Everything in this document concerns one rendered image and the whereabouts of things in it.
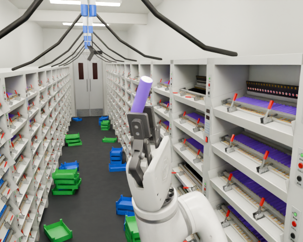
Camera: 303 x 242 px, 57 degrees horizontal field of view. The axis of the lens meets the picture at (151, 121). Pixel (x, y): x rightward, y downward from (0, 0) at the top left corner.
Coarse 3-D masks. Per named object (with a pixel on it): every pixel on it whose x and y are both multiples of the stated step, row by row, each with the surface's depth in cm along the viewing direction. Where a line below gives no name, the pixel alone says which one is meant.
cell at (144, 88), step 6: (144, 78) 40; (150, 78) 40; (144, 84) 39; (150, 84) 39; (138, 90) 40; (144, 90) 40; (138, 96) 40; (144, 96) 40; (138, 102) 41; (144, 102) 41; (132, 108) 42; (138, 108) 41
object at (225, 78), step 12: (216, 72) 144; (228, 72) 146; (240, 72) 148; (216, 84) 146; (228, 84) 147; (240, 84) 149; (216, 96) 147; (216, 120) 150; (216, 132) 151; (204, 156) 161; (216, 156) 154; (204, 168) 162; (216, 192) 159
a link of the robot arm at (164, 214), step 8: (176, 192) 52; (176, 200) 50; (136, 208) 49; (160, 208) 49; (168, 208) 48; (176, 208) 50; (136, 216) 51; (144, 216) 48; (152, 216) 48; (160, 216) 48; (168, 216) 49
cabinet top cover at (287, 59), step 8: (240, 56) 119; (248, 56) 113; (256, 56) 108; (264, 56) 103; (272, 56) 99; (280, 56) 94; (288, 56) 91; (296, 56) 87; (224, 64) 133; (232, 64) 126; (240, 64) 119; (248, 64) 113; (256, 64) 108; (264, 64) 103; (272, 64) 99; (280, 64) 95; (288, 64) 91; (296, 64) 87
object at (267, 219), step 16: (224, 176) 152; (240, 176) 147; (224, 192) 140; (240, 192) 136; (256, 192) 129; (240, 208) 124; (256, 208) 120; (272, 208) 115; (256, 224) 113; (272, 224) 110; (272, 240) 104
